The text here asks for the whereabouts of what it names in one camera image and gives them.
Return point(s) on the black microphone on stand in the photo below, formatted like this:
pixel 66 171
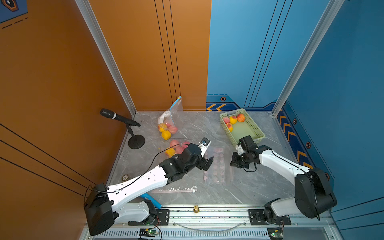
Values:
pixel 136 141

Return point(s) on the pink peach basket corner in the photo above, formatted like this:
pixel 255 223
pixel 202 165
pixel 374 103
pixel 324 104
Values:
pixel 226 120

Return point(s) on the yellow peach pink spot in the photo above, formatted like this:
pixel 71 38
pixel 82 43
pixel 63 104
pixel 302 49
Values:
pixel 233 120

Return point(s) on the right green circuit board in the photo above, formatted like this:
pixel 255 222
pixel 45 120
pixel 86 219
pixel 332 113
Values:
pixel 275 234

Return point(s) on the clear blue-zipper zip bag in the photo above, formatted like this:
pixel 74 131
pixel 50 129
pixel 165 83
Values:
pixel 172 116

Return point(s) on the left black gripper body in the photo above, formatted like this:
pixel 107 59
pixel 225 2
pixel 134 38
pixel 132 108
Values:
pixel 199 163

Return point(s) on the left green circuit board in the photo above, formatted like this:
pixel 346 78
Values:
pixel 148 234

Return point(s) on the small yellow pink peach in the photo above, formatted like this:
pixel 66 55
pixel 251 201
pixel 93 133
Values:
pixel 230 127

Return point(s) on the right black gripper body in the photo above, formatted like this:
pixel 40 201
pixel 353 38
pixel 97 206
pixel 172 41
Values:
pixel 241 160

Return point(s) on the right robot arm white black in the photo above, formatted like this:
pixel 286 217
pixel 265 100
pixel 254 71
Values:
pixel 313 192

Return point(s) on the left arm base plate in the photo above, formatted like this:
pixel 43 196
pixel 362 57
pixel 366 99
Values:
pixel 161 219

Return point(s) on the blue handheld microphone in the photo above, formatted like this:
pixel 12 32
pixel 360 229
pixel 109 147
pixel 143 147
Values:
pixel 146 196

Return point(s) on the pink-dotted zip bag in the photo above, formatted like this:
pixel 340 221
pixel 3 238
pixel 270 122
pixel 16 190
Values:
pixel 183 144
pixel 219 173

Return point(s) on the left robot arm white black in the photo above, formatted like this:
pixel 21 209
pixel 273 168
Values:
pixel 106 206

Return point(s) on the green circuit board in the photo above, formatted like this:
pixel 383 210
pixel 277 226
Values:
pixel 148 234
pixel 275 234

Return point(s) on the brass knob on rail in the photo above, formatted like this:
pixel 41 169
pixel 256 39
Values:
pixel 196 209

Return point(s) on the aluminium front rail frame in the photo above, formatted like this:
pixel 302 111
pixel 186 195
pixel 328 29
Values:
pixel 222 222

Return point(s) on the pale pink peach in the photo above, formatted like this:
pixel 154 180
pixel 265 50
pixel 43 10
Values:
pixel 179 150

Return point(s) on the green plastic fruit basket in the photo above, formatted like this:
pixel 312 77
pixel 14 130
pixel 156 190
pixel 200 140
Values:
pixel 241 129

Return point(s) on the orange red wrinkled peach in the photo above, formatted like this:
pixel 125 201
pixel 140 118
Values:
pixel 241 118

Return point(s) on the pink peach with leaf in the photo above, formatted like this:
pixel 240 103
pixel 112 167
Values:
pixel 174 144

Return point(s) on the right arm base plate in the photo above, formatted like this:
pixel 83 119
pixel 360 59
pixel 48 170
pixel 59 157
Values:
pixel 258 218

